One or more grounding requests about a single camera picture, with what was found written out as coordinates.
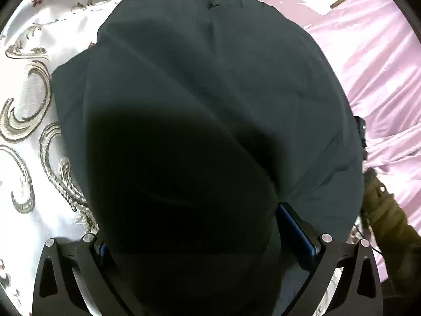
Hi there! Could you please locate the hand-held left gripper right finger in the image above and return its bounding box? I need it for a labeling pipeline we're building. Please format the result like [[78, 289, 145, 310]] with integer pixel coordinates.
[[278, 202, 384, 316]]

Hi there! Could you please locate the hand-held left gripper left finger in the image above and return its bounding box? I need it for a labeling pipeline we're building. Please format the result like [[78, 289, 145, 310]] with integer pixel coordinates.
[[31, 233, 145, 316]]

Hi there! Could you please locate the black padded jacket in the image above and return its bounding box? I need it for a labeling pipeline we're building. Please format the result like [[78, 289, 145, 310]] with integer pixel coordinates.
[[51, 0, 364, 316]]

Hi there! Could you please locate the person's right forearm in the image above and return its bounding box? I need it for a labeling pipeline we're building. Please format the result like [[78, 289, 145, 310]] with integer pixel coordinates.
[[360, 167, 421, 307]]

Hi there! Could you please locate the pink cloth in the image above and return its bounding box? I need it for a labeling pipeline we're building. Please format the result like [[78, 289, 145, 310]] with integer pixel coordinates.
[[304, 0, 421, 224]]

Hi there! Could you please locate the floral satin bedspread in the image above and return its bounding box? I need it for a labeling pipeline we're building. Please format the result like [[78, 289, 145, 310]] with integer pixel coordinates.
[[0, 0, 362, 316]]

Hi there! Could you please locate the thin black cable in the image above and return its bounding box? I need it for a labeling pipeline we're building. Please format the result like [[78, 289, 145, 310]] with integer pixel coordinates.
[[357, 227, 384, 257]]

